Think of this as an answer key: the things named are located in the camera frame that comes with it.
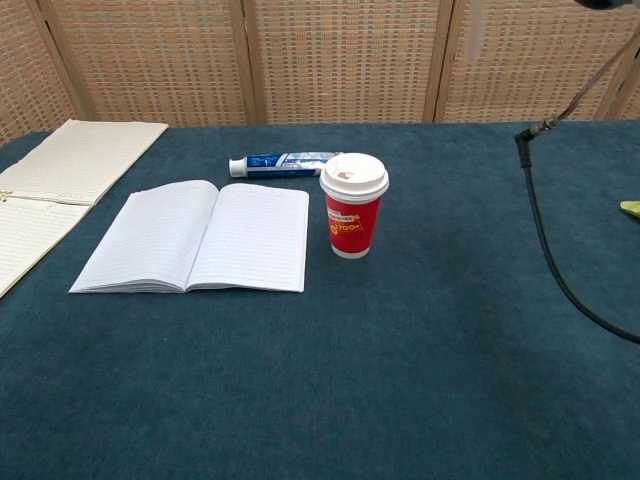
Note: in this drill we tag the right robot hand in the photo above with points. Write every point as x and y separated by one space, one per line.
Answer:
597 3

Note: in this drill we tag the white plastic cup lid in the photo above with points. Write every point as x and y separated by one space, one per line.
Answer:
355 172

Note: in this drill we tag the red paper cup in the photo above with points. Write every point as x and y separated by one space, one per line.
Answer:
352 227

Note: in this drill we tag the woven folding screen panel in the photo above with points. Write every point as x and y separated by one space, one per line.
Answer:
345 60
631 100
530 60
25 75
150 60

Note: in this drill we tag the crumpled green wrapper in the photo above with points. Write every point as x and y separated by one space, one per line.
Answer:
633 209

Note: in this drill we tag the blue white toothpaste tube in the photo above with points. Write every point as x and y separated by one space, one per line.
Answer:
280 165

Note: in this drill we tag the white lined open notebook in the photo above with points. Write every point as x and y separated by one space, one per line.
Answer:
240 235

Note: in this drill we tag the teal felt table mat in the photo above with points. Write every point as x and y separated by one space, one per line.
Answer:
350 390

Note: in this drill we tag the cream lined open notepad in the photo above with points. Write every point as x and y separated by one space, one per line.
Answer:
80 155

